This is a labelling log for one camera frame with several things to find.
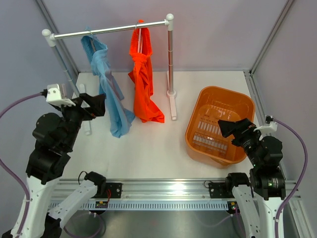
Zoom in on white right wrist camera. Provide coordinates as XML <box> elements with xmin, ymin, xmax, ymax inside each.
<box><xmin>254</xmin><ymin>115</ymin><xmax>277</xmax><ymax>134</ymax></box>

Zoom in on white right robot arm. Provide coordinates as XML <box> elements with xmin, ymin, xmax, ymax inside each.
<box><xmin>218</xmin><ymin>117</ymin><xmax>286</xmax><ymax>238</ymax></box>

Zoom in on white metal clothes rack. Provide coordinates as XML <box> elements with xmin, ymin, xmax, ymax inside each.
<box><xmin>42</xmin><ymin>13</ymin><xmax>177</xmax><ymax>120</ymax></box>

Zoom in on aluminium mounting rail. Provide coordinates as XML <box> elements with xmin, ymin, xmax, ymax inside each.
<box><xmin>51</xmin><ymin>178</ymin><xmax>296</xmax><ymax>201</ymax></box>

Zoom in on light blue shorts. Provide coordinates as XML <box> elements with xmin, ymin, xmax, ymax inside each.
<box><xmin>81</xmin><ymin>35</ymin><xmax>135</xmax><ymax>138</ymax></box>

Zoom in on grey clothes hanger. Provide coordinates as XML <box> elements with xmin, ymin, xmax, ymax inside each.
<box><xmin>89</xmin><ymin>30</ymin><xmax>96</xmax><ymax>52</ymax></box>

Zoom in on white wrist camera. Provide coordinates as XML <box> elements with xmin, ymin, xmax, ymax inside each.
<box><xmin>254</xmin><ymin>115</ymin><xmax>277</xmax><ymax>134</ymax></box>
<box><xmin>46</xmin><ymin>84</ymin><xmax>75</xmax><ymax>107</ymax></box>

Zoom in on pink clothes hanger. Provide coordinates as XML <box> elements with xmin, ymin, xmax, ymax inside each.
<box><xmin>135</xmin><ymin>28</ymin><xmax>143</xmax><ymax>54</ymax></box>

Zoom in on aluminium frame post right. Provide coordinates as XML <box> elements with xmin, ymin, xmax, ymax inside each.
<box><xmin>249</xmin><ymin>0</ymin><xmax>296</xmax><ymax>76</ymax></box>

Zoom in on aluminium frame post left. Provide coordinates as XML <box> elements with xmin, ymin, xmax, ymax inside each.
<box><xmin>34</xmin><ymin>0</ymin><xmax>81</xmax><ymax>80</ymax></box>

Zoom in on orange plastic basket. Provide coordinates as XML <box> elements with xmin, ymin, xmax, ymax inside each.
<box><xmin>185</xmin><ymin>85</ymin><xmax>256</xmax><ymax>169</ymax></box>

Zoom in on aluminium frame post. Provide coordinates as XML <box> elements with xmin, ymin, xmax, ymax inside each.
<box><xmin>34</xmin><ymin>0</ymin><xmax>81</xmax><ymax>80</ymax></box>
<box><xmin>249</xmin><ymin>0</ymin><xmax>296</xmax><ymax>76</ymax></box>

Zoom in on orange shorts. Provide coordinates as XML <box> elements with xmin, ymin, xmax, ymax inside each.
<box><xmin>128</xmin><ymin>28</ymin><xmax>165</xmax><ymax>123</ymax></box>

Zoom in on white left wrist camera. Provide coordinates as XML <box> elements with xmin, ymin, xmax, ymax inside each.
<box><xmin>46</xmin><ymin>84</ymin><xmax>75</xmax><ymax>107</ymax></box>

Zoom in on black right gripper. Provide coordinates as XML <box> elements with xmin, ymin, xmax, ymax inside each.
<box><xmin>218</xmin><ymin>118</ymin><xmax>264</xmax><ymax>167</ymax></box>

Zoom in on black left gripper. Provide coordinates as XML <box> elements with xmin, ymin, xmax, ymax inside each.
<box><xmin>55</xmin><ymin>92</ymin><xmax>106</xmax><ymax>149</ymax></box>

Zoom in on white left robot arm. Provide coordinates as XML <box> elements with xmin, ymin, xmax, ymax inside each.
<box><xmin>0</xmin><ymin>93</ymin><xmax>107</xmax><ymax>238</ymax></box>

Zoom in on white slotted cable duct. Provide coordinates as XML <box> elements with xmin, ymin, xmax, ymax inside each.
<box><xmin>48</xmin><ymin>201</ymin><xmax>230</xmax><ymax>211</ymax></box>

